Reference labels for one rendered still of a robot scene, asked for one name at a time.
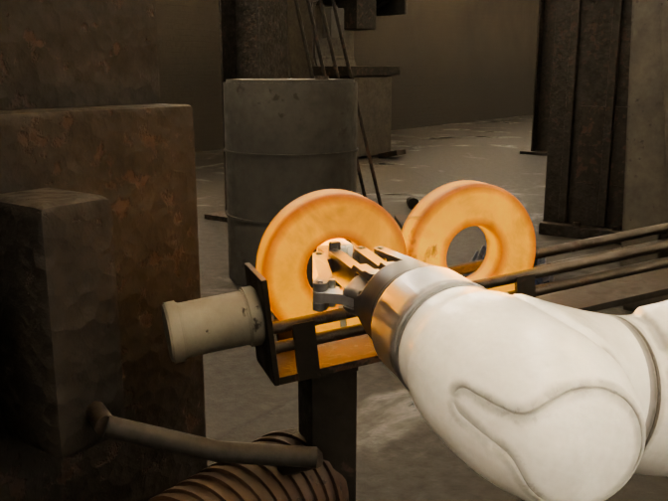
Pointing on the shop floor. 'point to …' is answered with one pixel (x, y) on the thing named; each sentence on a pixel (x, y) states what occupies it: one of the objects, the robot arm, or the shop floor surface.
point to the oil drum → (283, 152)
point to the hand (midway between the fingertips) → (334, 250)
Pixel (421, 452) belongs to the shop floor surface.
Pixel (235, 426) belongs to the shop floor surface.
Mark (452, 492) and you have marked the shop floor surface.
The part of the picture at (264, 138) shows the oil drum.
